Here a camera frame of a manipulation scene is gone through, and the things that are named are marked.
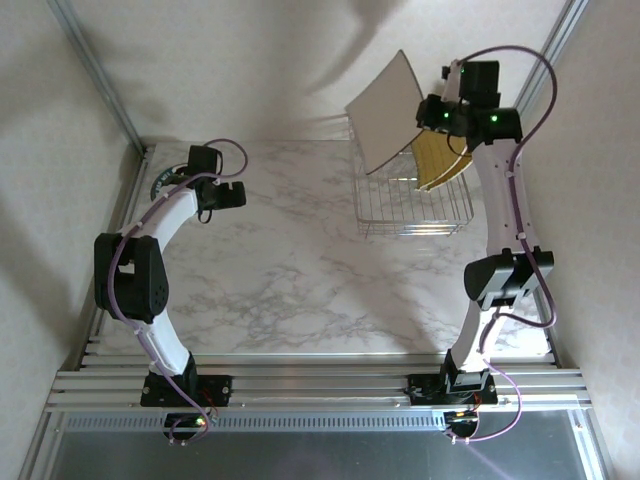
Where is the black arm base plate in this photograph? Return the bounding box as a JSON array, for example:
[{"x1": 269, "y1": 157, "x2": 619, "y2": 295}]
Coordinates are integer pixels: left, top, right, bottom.
[
  {"x1": 141, "y1": 373, "x2": 234, "y2": 407},
  {"x1": 407, "y1": 372, "x2": 499, "y2": 406}
]

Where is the grey metal panel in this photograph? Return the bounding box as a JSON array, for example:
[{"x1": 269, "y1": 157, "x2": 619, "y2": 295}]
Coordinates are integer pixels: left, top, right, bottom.
[{"x1": 19, "y1": 429, "x2": 609, "y2": 480}]

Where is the small circuit board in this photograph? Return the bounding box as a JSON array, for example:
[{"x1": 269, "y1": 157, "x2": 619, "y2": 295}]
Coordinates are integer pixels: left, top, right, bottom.
[
  {"x1": 164, "y1": 412, "x2": 211, "y2": 434},
  {"x1": 444, "y1": 409, "x2": 481, "y2": 431}
]

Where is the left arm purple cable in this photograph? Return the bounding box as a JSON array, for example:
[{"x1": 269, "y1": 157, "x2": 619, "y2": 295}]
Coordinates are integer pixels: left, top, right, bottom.
[{"x1": 107, "y1": 138, "x2": 250, "y2": 447}]

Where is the aluminium corner post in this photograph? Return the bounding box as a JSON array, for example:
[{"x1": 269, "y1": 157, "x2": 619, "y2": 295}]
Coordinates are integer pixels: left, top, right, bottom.
[
  {"x1": 49, "y1": 0, "x2": 151, "y2": 156},
  {"x1": 491, "y1": 0, "x2": 597, "y2": 157}
]

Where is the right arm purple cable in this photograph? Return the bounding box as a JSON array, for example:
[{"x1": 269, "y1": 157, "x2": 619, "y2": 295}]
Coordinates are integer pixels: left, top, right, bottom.
[{"x1": 449, "y1": 44, "x2": 560, "y2": 446}]

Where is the chrome wire dish rack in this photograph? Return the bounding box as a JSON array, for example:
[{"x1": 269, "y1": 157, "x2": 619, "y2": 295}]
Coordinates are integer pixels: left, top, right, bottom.
[{"x1": 344, "y1": 112, "x2": 475, "y2": 239}]

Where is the aluminium rail base frame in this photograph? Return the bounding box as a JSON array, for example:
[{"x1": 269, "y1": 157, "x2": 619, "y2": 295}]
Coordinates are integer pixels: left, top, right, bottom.
[{"x1": 47, "y1": 349, "x2": 589, "y2": 415}]

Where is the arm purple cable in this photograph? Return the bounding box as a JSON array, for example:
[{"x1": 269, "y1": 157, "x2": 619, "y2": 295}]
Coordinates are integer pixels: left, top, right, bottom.
[
  {"x1": 449, "y1": 44, "x2": 560, "y2": 446},
  {"x1": 107, "y1": 138, "x2": 250, "y2": 447}
]

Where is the slotted grey cable duct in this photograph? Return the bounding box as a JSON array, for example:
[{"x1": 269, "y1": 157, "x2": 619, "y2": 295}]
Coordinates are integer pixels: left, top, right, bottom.
[{"x1": 64, "y1": 412, "x2": 446, "y2": 432}]

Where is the white square plate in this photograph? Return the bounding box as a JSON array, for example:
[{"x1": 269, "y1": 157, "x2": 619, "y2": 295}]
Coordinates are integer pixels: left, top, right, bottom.
[{"x1": 343, "y1": 48, "x2": 427, "y2": 176}]

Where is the aluminium side rail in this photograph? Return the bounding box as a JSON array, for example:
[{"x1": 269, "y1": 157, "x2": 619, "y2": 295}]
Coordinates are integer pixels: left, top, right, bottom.
[
  {"x1": 494, "y1": 152, "x2": 560, "y2": 364},
  {"x1": 74, "y1": 144, "x2": 151, "y2": 371}
]

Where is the dark green banded round plate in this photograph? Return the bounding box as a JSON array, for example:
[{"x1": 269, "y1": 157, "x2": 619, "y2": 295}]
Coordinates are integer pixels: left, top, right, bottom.
[{"x1": 149, "y1": 162, "x2": 194, "y2": 200}]

